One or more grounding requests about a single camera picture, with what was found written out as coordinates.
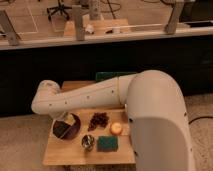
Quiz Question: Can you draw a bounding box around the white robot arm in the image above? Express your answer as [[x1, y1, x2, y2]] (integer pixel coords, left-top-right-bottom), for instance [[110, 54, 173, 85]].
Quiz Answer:
[[31, 70, 196, 171]]

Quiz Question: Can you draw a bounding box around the black cable on floor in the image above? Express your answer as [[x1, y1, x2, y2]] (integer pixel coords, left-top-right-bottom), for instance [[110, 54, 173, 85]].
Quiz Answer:
[[188, 115, 213, 126]]

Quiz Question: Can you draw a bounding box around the small orange fruit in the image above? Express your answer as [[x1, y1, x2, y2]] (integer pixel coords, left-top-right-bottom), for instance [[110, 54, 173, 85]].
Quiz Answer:
[[110, 122, 123, 135]]

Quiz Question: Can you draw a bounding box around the green plastic tray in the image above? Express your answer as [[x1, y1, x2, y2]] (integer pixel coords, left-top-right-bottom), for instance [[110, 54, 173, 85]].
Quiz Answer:
[[95, 71, 134, 82]]

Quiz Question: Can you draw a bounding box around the small metal cup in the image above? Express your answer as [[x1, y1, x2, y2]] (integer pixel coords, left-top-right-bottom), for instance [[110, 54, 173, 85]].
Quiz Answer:
[[82, 135, 95, 151]]

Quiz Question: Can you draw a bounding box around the green sponge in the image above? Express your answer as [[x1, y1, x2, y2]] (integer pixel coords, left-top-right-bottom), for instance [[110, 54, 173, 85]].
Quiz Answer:
[[97, 136, 118, 152]]

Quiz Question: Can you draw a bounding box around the bunch of dark grapes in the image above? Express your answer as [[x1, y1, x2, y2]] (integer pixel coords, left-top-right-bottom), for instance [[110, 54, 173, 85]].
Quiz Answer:
[[88, 113, 109, 131]]

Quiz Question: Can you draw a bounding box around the black office chair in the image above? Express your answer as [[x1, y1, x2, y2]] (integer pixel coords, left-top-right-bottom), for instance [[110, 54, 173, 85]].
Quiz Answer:
[[46, 0, 71, 21]]

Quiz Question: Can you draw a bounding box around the black whiteboard eraser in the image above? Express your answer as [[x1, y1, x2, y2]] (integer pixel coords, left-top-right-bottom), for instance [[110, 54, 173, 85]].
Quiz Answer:
[[53, 123, 73, 138]]

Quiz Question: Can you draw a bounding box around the purple bowl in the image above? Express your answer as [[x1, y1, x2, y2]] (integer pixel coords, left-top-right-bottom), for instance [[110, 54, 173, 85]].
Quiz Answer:
[[53, 113, 81, 140]]

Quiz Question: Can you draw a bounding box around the wooden table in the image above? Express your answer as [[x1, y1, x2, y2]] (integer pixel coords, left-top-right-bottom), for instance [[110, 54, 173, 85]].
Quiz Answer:
[[42, 80, 137, 167]]

